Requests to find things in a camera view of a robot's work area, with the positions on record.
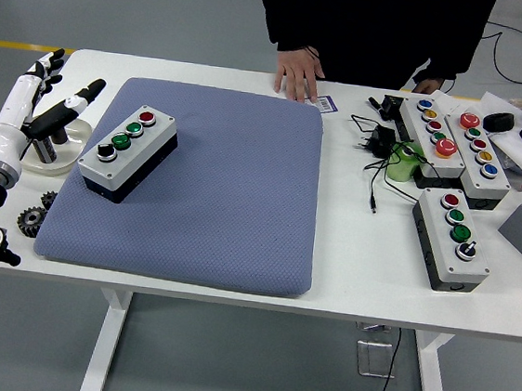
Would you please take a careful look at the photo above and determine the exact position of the person's left hand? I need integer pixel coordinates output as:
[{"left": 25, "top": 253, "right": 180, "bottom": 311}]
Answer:
[{"left": 411, "top": 75, "right": 445, "bottom": 97}]

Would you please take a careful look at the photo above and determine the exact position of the person's right hand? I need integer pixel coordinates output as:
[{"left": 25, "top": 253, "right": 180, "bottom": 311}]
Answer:
[{"left": 271, "top": 44, "right": 329, "bottom": 106}]

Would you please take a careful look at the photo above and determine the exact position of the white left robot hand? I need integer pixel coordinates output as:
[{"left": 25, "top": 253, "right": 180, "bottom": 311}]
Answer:
[{"left": 0, "top": 41, "right": 111, "bottom": 175}]

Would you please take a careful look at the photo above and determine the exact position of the grey four-button control box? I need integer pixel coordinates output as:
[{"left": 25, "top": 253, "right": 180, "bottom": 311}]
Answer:
[
  {"left": 403, "top": 184, "right": 500, "bottom": 298},
  {"left": 73, "top": 98, "right": 181, "bottom": 210}
]

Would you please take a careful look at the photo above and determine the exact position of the five-button box, large mushroom button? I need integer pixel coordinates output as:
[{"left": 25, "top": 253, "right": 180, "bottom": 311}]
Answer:
[{"left": 391, "top": 94, "right": 474, "bottom": 193}]

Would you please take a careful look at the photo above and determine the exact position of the five-button box, small red mushroom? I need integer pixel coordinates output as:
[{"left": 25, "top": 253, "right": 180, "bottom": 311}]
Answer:
[{"left": 435, "top": 105, "right": 519, "bottom": 214}]

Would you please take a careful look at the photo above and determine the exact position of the small black device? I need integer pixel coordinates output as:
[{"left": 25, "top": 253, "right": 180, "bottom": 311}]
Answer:
[{"left": 365, "top": 92, "right": 411, "bottom": 125}]

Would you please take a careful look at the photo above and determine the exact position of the purple-edged barcode card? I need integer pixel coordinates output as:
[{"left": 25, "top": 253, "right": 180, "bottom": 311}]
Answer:
[{"left": 303, "top": 90, "right": 339, "bottom": 115}]

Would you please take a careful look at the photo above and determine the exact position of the silver cylinder battery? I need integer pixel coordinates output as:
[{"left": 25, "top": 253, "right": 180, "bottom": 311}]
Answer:
[{"left": 30, "top": 134, "right": 60, "bottom": 165}]

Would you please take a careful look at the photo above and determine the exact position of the white round dish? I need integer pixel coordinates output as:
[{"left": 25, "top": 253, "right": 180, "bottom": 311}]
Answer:
[{"left": 22, "top": 113, "right": 95, "bottom": 182}]

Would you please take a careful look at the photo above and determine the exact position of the black power adapter plug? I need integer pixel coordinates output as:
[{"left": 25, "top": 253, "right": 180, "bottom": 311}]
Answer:
[{"left": 352, "top": 123, "right": 398, "bottom": 160}]

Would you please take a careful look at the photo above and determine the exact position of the green tape roll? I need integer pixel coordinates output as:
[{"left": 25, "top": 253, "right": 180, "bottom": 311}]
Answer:
[{"left": 385, "top": 138, "right": 429, "bottom": 186}]

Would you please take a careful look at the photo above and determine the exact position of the black metal gear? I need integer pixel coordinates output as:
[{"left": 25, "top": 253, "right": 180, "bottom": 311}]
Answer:
[
  {"left": 15, "top": 204, "right": 49, "bottom": 240},
  {"left": 38, "top": 189, "right": 59, "bottom": 212}
]

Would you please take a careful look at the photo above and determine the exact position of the white paper sheet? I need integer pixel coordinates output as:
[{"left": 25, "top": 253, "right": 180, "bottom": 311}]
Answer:
[{"left": 425, "top": 85, "right": 522, "bottom": 176}]

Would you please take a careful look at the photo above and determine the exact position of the blue-grey textured mat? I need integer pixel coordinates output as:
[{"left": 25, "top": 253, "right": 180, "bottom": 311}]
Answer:
[{"left": 31, "top": 68, "right": 333, "bottom": 302}]

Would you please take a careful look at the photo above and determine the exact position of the white table leg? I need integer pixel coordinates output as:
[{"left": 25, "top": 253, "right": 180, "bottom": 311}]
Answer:
[
  {"left": 76, "top": 285, "right": 136, "bottom": 391},
  {"left": 410, "top": 331, "right": 462, "bottom": 391}
]

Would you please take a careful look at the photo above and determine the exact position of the black adapter cord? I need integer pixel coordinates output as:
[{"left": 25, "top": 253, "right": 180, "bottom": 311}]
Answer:
[{"left": 341, "top": 113, "right": 442, "bottom": 220}]

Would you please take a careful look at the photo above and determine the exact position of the clear plastic bracket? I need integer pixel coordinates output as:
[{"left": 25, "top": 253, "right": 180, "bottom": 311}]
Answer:
[{"left": 351, "top": 321, "right": 402, "bottom": 381}]

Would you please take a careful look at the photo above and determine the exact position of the black cable under table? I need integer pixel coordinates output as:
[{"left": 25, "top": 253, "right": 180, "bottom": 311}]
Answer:
[{"left": 377, "top": 327, "right": 403, "bottom": 391}]

